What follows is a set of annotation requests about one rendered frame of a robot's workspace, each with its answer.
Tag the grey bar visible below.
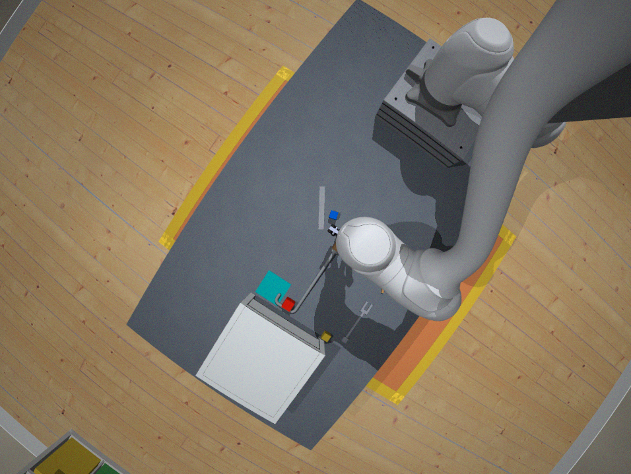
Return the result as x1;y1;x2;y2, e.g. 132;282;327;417
318;186;325;230

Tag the red block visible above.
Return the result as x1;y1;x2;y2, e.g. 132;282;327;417
281;297;295;311

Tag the teal square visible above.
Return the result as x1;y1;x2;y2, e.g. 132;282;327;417
256;270;291;306

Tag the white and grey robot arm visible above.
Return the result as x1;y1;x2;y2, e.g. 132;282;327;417
336;0;631;321

